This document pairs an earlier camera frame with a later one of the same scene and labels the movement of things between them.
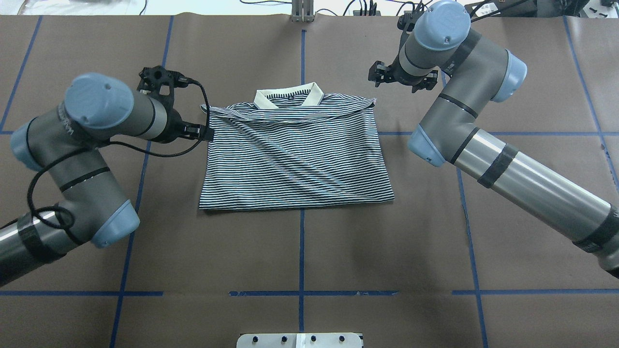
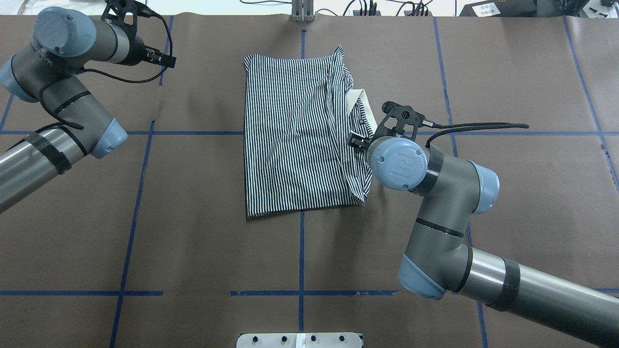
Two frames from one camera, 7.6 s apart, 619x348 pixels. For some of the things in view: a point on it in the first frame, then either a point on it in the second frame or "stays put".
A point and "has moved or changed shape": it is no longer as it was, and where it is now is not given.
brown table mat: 453,262 stays put
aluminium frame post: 302,11 stays put
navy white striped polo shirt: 294,146 has moved or changed shape
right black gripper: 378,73 -> 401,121
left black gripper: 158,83 -> 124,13
